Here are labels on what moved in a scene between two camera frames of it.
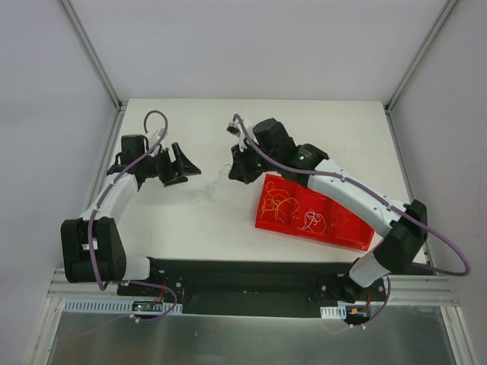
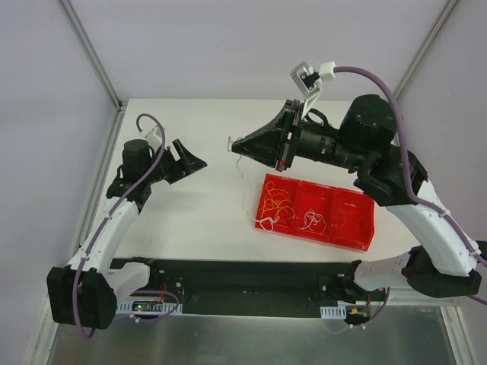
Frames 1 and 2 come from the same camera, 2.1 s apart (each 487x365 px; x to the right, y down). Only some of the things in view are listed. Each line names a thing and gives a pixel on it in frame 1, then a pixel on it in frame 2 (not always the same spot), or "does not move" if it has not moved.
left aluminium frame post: (91, 53) does not move
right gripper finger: (239, 173) → (264, 147)
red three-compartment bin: (289, 205) does not move
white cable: (220, 175) → (266, 223)
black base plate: (291, 287) does not move
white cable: (312, 217) does not move
